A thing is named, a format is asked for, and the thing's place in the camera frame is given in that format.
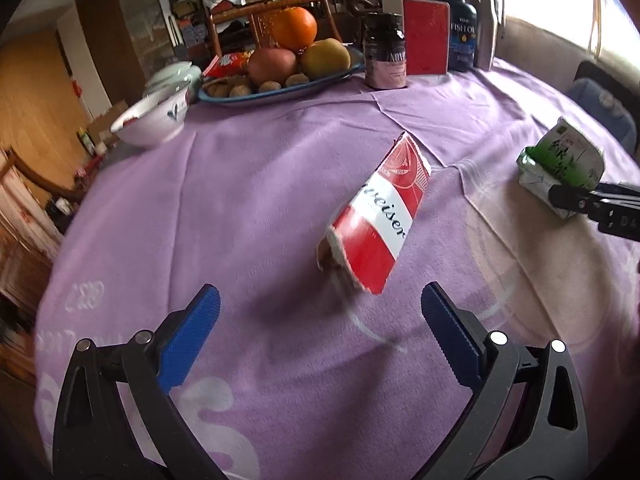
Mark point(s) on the orange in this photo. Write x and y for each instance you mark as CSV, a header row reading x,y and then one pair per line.
x,y
295,27

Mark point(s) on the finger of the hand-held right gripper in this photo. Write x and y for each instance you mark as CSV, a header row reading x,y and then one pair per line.
x,y
575,197

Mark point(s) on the wooden glass door cabinet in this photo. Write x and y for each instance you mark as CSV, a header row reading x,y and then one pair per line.
x,y
120,30

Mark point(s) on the blue seat cushion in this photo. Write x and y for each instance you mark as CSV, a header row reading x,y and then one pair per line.
x,y
600,110

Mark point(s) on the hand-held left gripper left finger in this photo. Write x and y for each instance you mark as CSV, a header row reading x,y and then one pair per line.
x,y
192,330

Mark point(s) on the green and white carton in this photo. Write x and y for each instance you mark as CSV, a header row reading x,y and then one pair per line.
x,y
565,155

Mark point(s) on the curved wooden armchair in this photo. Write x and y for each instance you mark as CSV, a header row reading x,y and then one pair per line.
x,y
40,177

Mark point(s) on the red snack packet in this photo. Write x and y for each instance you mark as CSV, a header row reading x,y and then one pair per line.
x,y
227,65

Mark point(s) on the red apple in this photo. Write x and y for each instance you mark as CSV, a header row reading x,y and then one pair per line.
x,y
272,66

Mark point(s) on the green bottle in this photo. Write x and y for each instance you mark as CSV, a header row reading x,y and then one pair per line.
x,y
85,142

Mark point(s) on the purple printed tablecloth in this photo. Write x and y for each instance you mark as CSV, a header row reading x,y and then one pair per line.
x,y
250,200

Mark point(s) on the silver metal bottle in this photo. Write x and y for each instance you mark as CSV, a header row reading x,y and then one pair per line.
x,y
485,27

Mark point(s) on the cardboard box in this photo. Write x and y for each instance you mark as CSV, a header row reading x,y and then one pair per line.
x,y
107,122

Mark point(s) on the window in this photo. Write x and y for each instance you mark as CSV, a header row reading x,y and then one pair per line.
x,y
550,0

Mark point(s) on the pale green lidded dish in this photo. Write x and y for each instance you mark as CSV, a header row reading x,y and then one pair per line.
x,y
172,77

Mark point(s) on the dark supplement jar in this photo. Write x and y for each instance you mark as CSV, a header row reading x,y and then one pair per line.
x,y
385,55

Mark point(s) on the row of brown kiwis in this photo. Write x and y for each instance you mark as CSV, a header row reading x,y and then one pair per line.
x,y
240,91

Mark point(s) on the blue oval fruit plate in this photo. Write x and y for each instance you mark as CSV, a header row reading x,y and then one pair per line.
x,y
325,82

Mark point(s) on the white patterned bowl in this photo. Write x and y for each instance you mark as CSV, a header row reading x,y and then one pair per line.
x,y
150,122

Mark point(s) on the carved wooden chair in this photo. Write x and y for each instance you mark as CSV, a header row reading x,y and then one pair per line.
x,y
260,22

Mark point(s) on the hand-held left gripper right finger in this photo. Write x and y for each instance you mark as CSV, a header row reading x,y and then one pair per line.
x,y
450,335

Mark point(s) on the wooden door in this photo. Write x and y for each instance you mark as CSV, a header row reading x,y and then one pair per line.
x,y
40,105

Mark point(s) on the yellow pear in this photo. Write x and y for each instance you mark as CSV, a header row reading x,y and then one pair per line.
x,y
325,57

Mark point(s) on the white mug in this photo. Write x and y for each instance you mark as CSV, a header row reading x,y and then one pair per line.
x,y
62,205

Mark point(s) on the dark blue supplement bottle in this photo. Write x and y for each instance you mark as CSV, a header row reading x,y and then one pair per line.
x,y
461,30

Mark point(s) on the crushed red beer can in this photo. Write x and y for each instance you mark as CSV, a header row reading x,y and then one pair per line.
x,y
380,225

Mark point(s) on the red box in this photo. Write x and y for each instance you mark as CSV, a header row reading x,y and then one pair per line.
x,y
426,37

